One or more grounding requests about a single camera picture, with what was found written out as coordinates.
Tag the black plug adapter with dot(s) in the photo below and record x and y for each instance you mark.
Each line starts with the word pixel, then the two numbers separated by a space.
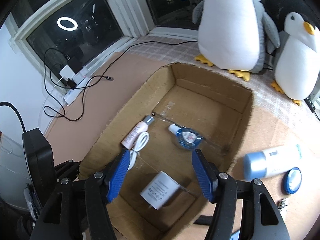
pixel 70 82

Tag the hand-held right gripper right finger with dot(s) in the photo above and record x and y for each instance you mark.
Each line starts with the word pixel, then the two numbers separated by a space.
pixel 202 177

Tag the white power strip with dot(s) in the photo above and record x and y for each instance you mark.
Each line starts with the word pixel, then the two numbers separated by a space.
pixel 72 93

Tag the small penguin plush toy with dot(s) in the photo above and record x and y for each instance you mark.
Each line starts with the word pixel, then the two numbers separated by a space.
pixel 295 67

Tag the blue round tin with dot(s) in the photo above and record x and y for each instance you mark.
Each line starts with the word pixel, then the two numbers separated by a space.
pixel 292 181

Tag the white charger adapter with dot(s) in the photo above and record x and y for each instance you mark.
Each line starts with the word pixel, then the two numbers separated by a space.
pixel 160 190

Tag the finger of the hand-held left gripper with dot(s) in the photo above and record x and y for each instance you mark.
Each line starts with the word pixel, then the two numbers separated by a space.
pixel 67 170

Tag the white square charger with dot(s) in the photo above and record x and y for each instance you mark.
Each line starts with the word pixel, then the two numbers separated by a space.
pixel 66 72

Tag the black rectangular device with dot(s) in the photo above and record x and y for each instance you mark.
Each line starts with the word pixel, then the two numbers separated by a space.
pixel 75 60

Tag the white tube with blue cap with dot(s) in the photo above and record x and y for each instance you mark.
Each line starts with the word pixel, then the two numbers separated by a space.
pixel 275 162

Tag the small pink bottle grey cap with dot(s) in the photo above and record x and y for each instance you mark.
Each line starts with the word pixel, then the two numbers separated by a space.
pixel 133 135

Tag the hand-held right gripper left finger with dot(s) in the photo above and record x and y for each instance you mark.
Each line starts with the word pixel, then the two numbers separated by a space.
pixel 120 175

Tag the brown cardboard box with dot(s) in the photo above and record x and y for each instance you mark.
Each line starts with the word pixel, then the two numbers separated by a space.
pixel 207 100

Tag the black inline remote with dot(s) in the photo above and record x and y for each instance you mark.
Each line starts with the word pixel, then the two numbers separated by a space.
pixel 310 104

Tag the small clear blue bottle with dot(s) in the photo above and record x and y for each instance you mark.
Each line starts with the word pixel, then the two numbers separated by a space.
pixel 186 137

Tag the white window frame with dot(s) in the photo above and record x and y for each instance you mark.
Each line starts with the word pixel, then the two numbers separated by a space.
pixel 120 7

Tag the large penguin plush toy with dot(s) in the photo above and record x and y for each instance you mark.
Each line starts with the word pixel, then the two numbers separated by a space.
pixel 230 30

